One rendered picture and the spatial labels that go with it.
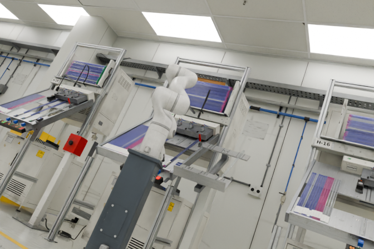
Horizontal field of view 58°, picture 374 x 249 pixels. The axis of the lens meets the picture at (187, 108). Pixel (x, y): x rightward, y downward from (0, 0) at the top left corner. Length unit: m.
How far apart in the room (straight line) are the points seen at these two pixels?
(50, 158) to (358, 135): 2.62
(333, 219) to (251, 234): 2.07
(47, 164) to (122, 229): 1.75
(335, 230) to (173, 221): 1.10
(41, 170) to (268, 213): 2.43
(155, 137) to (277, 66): 3.14
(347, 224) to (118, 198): 1.22
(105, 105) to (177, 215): 1.69
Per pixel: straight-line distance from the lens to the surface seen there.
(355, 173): 2.56
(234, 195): 4.16
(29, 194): 3.43
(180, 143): 2.66
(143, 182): 1.80
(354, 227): 2.07
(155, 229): 2.24
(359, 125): 2.66
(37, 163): 3.46
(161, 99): 1.92
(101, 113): 3.73
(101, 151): 2.63
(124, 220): 1.80
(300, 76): 4.63
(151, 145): 1.86
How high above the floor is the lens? 0.45
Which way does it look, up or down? 18 degrees up
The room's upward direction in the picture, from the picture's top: 23 degrees clockwise
